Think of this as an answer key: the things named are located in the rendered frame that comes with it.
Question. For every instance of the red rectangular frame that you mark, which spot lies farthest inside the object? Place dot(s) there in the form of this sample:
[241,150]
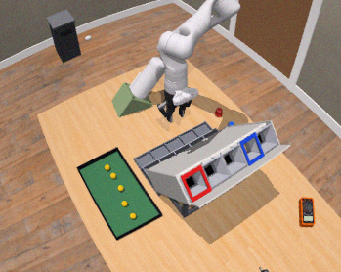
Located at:
[183,177]

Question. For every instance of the blue square frame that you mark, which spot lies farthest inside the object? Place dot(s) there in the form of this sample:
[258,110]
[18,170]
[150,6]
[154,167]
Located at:
[245,153]

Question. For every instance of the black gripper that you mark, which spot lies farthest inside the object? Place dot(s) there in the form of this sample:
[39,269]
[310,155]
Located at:
[168,102]

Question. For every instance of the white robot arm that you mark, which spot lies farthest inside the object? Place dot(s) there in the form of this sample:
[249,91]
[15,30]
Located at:
[181,48]

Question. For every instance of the orange digital multimeter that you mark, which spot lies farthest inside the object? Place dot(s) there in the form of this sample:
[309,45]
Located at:
[306,212]

